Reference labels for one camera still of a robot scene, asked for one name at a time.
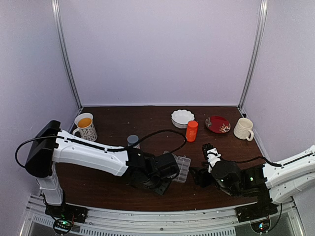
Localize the cream ribbed mug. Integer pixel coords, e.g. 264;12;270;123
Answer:
233;118;254;141

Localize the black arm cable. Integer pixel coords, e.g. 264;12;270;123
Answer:
15;129;187;168
231;156;283;168

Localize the aluminium front rail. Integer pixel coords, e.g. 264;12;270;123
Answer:
17;195;306;236

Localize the clear plastic pill organizer box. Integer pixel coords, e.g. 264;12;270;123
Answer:
172;154;191;183

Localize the patterned mug with orange interior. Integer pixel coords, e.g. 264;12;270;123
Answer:
72;113;98;142

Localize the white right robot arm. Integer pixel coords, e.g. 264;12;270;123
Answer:
189;143;315;217

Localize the left aluminium frame post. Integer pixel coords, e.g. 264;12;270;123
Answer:
51;0;83;110

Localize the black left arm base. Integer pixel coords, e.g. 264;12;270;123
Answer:
43;190;88;236

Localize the aluminium frame post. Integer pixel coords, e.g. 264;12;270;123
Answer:
238;0;268;113
51;0;83;110

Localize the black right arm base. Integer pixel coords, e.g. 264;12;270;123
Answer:
236;190;278;223

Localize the right aluminium frame post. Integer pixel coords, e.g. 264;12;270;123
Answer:
238;0;268;113

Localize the white scalloped ceramic bowl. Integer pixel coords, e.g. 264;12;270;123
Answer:
171;110;195;129

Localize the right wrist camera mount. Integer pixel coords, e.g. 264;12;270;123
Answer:
202;143;221;173

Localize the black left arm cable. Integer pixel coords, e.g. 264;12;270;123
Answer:
15;129;187;168

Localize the red floral plate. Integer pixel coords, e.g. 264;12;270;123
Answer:
205;116;231;134

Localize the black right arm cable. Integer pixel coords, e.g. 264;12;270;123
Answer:
231;156;283;168

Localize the grey capped pill bottle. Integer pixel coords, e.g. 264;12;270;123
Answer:
127;135;140;149

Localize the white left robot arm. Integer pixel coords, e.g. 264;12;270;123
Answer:
25;120;180;218

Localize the orange pill bottle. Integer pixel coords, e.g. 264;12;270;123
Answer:
186;120;198;142

